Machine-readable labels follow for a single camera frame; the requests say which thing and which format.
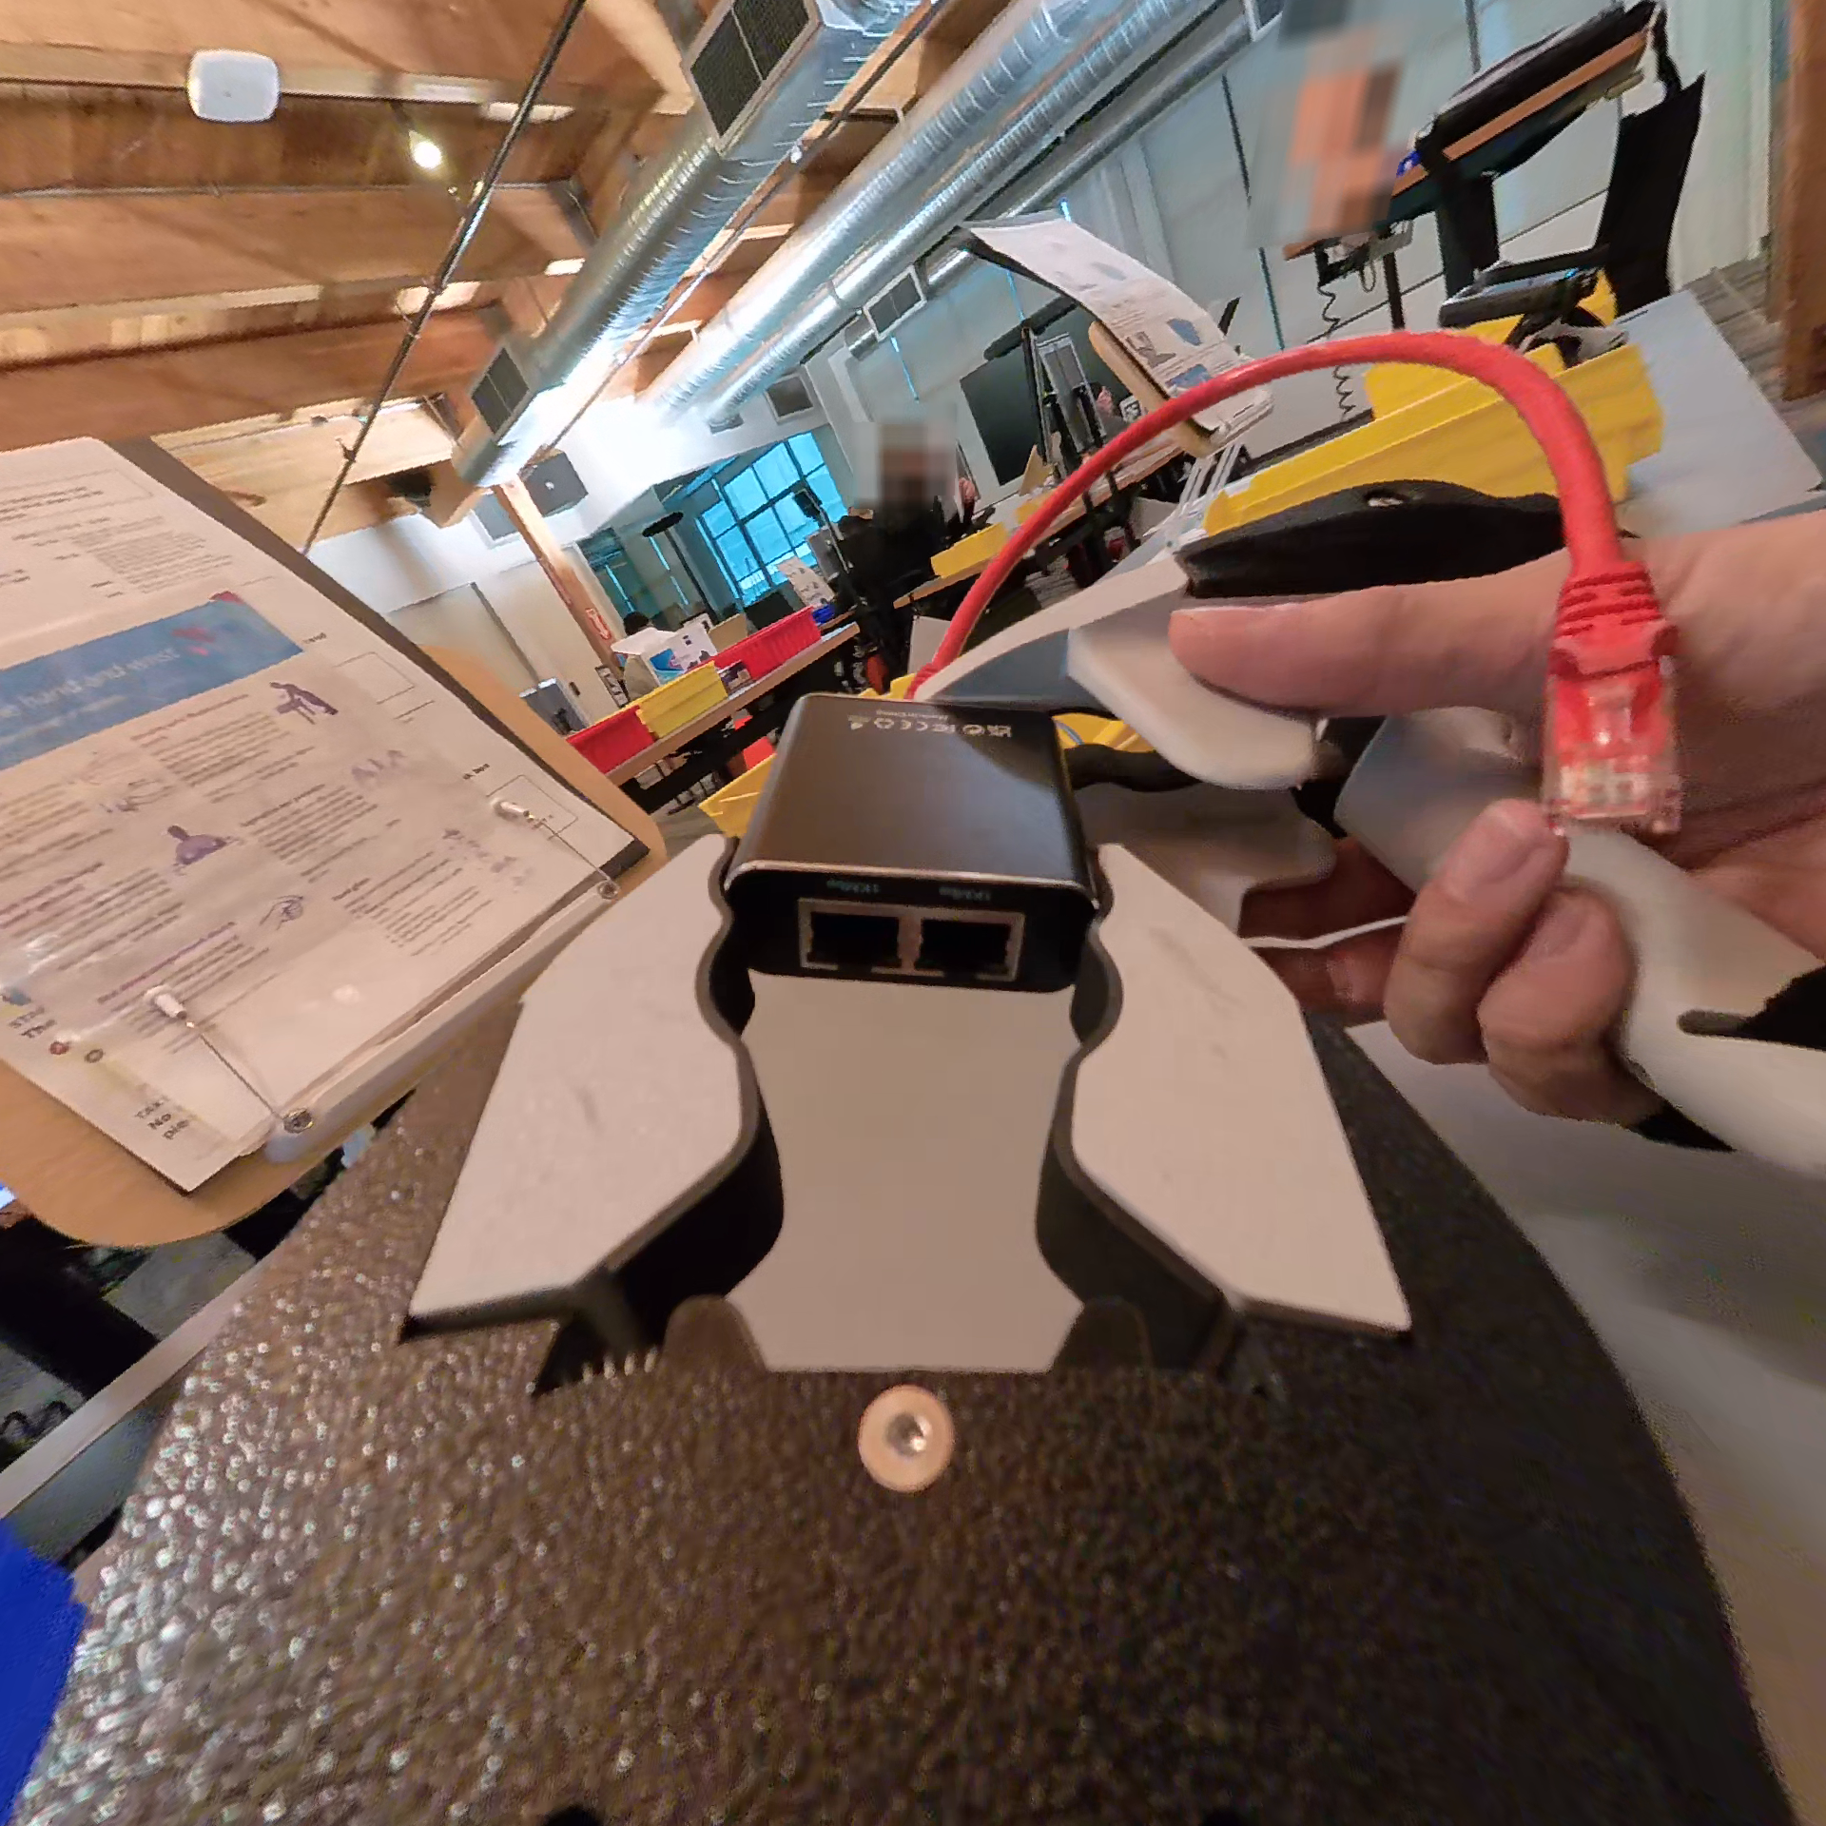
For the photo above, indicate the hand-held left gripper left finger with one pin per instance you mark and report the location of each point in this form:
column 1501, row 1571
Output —
column 598, row 1127

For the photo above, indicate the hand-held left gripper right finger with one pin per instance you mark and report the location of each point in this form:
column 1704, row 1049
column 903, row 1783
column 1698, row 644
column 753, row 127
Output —
column 1227, row 1127

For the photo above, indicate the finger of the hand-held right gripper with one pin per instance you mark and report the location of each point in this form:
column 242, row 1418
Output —
column 1071, row 619
column 1214, row 849

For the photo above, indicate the black network splitter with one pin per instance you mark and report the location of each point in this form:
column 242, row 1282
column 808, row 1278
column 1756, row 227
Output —
column 914, row 799

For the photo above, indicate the blue plastic bin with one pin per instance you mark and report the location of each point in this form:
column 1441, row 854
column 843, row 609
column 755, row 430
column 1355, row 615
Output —
column 36, row 1654

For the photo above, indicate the black standing desk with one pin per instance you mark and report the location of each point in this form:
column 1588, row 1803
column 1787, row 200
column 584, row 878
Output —
column 1527, row 100

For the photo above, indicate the person's right hand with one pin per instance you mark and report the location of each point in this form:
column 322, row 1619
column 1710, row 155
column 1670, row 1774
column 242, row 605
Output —
column 1755, row 686

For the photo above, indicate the small yellow plastic bin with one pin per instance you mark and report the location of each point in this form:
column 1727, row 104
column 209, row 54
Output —
column 682, row 699
column 977, row 544

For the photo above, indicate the large yellow plastic bin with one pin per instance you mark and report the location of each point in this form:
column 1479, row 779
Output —
column 1470, row 429
column 1426, row 379

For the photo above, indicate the large black screen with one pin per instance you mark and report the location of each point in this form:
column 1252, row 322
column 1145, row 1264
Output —
column 998, row 414

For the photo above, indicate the red plastic bin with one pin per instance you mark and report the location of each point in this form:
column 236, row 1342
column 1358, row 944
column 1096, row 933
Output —
column 767, row 640

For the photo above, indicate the wooden document stand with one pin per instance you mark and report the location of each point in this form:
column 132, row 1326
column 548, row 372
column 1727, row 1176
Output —
column 1127, row 300

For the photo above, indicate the white blue cardboard box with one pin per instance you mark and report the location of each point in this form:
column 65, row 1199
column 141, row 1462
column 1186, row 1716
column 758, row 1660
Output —
column 671, row 647

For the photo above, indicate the instruction sheet on wooden stand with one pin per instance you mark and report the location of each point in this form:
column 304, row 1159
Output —
column 114, row 1199

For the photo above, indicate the printed instruction sheet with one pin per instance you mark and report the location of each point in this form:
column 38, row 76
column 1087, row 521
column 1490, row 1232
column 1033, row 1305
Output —
column 213, row 784

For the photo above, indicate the black loudspeaker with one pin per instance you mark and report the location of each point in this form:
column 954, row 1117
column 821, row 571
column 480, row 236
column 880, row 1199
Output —
column 553, row 482

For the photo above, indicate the white ceiling access point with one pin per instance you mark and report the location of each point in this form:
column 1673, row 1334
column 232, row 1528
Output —
column 232, row 84

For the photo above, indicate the silver air duct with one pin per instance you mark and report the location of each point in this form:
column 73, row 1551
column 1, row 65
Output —
column 671, row 241
column 970, row 186

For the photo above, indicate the wooden support post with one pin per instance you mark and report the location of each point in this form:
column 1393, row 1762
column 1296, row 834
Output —
column 1800, row 186

